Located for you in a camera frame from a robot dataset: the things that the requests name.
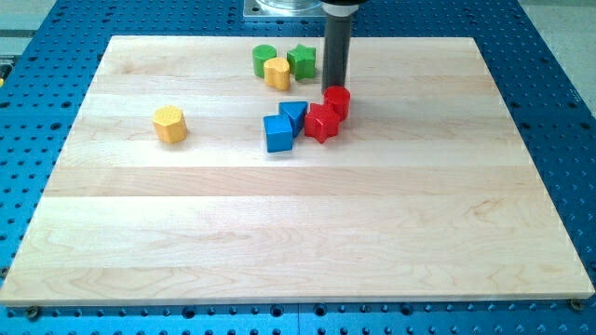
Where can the yellow heart block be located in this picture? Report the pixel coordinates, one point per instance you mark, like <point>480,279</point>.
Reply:
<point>277,73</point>

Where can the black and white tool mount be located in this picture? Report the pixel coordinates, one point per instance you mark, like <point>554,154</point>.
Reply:
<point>341,8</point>

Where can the wooden board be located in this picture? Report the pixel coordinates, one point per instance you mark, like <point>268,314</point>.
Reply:
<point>427,193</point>

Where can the blue triangle block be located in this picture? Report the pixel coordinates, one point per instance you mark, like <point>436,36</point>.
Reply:
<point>296,112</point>

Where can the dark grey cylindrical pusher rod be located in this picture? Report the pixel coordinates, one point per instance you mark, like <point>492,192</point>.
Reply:
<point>336,50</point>

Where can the blue cube block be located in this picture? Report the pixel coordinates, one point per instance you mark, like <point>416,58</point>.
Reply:
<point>278,133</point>

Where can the red star block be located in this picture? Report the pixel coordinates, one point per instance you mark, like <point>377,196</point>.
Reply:
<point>321,122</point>

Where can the green star block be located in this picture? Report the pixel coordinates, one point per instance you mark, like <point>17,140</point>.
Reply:
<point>302,61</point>

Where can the red cylinder block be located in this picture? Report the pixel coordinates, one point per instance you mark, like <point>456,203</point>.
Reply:
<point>338,98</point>

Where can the green cylinder block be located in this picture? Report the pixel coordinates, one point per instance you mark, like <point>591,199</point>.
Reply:
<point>260,54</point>

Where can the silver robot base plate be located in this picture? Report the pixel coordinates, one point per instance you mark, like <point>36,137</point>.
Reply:
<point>262,9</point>

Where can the yellow hexagon block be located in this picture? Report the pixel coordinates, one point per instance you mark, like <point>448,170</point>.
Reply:
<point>169,124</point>

